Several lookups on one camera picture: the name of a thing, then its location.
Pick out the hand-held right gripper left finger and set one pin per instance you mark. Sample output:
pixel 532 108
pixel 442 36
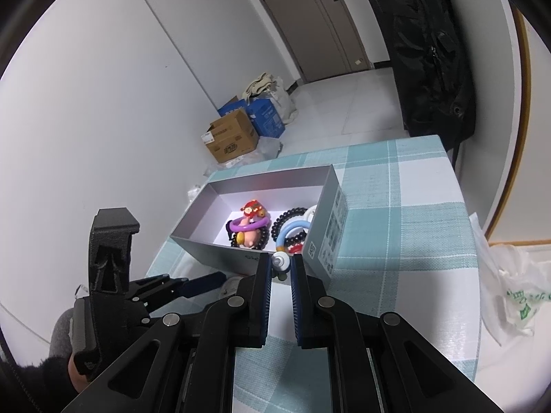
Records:
pixel 267 284

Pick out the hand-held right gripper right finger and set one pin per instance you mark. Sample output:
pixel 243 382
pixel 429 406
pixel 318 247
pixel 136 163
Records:
pixel 296 292

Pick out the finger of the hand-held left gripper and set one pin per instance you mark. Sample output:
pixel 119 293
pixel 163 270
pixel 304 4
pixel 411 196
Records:
pixel 202 286

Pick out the clear bulb charm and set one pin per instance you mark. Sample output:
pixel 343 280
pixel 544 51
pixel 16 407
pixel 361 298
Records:
pixel 280 261

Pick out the silver cardboard box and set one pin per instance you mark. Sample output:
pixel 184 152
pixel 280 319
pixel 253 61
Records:
pixel 331 232

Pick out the pink figurine with red hat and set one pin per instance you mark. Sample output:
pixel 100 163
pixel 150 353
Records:
pixel 251 210

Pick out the person's left forearm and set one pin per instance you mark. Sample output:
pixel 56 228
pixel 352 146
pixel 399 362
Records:
pixel 38 383

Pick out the person's left hand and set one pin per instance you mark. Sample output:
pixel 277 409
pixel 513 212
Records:
pixel 77 374

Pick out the clear plastic packaging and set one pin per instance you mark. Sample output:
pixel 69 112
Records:
pixel 194 193

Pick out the clear plastic wrap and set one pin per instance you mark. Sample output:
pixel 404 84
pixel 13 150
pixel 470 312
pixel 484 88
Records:
pixel 269 146

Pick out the brown cardboard box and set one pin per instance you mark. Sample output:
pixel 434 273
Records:
pixel 230 137

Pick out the blue cardboard box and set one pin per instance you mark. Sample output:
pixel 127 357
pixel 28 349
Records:
pixel 232 105
pixel 267 118

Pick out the white sack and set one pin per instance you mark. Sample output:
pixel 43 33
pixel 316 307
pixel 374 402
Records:
pixel 284 103

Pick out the beige cloth bag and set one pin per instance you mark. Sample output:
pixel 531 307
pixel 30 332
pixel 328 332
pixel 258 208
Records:
pixel 258 86

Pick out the white plastic bag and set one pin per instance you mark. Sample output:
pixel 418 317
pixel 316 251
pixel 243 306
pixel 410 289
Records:
pixel 508 292

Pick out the beige door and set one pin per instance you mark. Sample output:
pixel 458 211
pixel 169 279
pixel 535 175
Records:
pixel 314 21

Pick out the black luggage bag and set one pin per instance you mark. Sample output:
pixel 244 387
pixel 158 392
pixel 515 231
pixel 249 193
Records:
pixel 426 51

